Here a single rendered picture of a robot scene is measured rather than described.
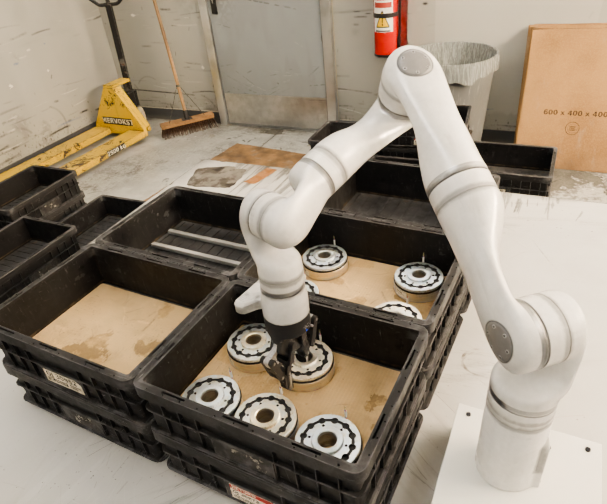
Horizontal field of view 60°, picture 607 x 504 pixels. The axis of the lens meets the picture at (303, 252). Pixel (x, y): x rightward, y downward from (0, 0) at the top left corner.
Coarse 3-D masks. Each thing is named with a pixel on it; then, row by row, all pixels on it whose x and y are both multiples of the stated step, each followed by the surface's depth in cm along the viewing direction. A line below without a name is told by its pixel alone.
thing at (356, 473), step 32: (224, 288) 102; (192, 320) 95; (384, 320) 90; (160, 352) 89; (416, 352) 84; (192, 416) 79; (224, 416) 77; (384, 416) 76; (288, 448) 71; (352, 480) 68
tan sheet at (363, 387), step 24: (216, 360) 100; (336, 360) 97; (360, 360) 97; (240, 384) 95; (264, 384) 94; (336, 384) 93; (360, 384) 92; (384, 384) 92; (312, 408) 89; (336, 408) 88; (360, 408) 88; (360, 432) 84
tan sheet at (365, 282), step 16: (352, 272) 119; (368, 272) 119; (384, 272) 118; (320, 288) 116; (336, 288) 115; (352, 288) 115; (368, 288) 114; (384, 288) 114; (368, 304) 110; (416, 304) 108; (432, 304) 108
